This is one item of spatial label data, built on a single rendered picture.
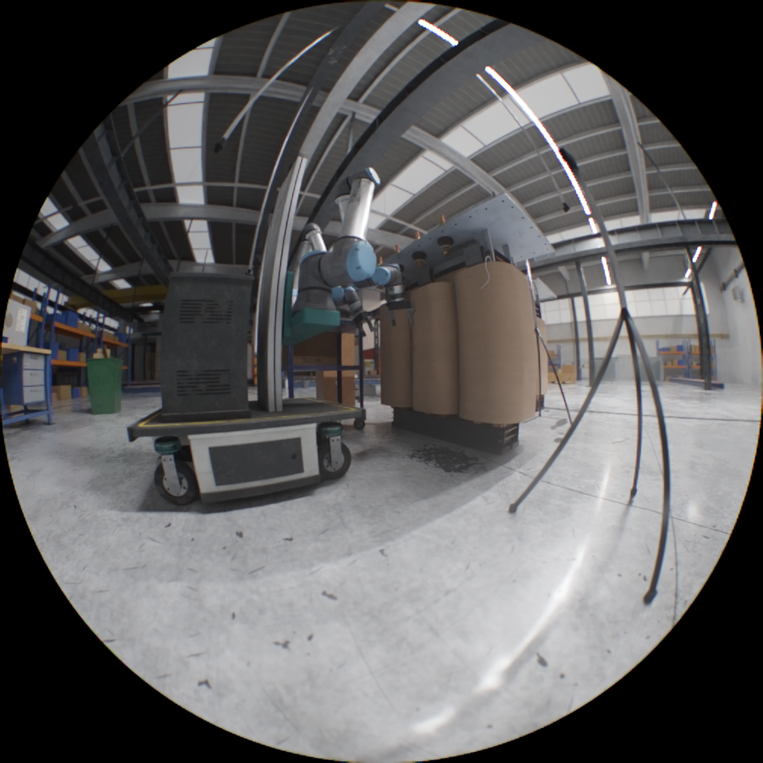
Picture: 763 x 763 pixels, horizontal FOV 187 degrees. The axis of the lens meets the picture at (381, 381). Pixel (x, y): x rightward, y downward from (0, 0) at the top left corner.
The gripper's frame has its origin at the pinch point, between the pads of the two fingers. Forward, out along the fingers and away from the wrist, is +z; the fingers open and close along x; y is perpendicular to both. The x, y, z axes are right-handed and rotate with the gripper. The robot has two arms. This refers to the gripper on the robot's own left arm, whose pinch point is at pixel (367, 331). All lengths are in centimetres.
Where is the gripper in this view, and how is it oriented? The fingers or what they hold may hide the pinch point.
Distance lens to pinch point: 163.4
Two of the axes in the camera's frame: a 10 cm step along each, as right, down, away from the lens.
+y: 7.7, -4.2, 4.7
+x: -4.8, 1.0, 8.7
